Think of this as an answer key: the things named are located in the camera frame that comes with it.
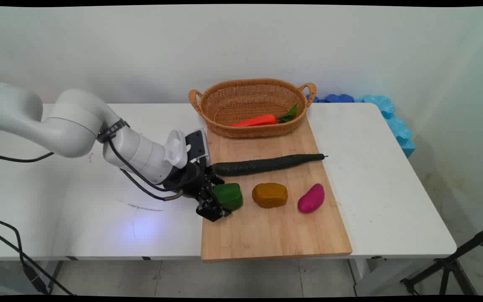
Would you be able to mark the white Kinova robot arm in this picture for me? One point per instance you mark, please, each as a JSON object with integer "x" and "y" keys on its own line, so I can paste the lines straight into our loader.
{"x": 74, "y": 121}

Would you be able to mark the dark green cucumber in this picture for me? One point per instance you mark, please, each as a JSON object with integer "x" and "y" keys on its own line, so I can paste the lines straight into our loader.
{"x": 266, "y": 164}

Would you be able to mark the black tripod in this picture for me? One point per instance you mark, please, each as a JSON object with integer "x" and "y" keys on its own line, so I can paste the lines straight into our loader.
{"x": 447, "y": 264}

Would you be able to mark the magenta toy sweet potato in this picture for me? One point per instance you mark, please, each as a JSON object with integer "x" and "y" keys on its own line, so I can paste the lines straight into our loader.
{"x": 312, "y": 199}

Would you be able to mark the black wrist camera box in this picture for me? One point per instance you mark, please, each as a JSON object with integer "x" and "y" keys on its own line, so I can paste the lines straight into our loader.
{"x": 197, "y": 144}

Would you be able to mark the dark blue foam piece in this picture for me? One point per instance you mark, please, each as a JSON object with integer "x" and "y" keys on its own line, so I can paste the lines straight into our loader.
{"x": 338, "y": 98}

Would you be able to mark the green toy bell pepper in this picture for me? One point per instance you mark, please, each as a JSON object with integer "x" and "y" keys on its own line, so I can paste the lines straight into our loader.
{"x": 231, "y": 197}

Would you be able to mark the light blue foam strip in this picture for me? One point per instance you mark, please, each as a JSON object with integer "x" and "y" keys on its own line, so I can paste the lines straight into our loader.
{"x": 398, "y": 128}

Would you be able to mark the orange toy carrot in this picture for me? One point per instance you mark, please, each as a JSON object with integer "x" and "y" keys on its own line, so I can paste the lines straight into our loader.
{"x": 258, "y": 121}

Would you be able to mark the brown toy potato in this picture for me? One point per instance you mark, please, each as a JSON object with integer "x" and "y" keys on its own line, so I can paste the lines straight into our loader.
{"x": 270, "y": 195}

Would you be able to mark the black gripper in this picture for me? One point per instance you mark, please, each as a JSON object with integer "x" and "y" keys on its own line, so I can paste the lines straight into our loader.
{"x": 187, "y": 180}

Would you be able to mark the wooden cutting board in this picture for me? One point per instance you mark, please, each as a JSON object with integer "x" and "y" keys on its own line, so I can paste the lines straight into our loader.
{"x": 266, "y": 235}

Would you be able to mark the woven wicker basket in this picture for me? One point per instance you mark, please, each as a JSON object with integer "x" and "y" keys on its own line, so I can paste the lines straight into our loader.
{"x": 250, "y": 94}

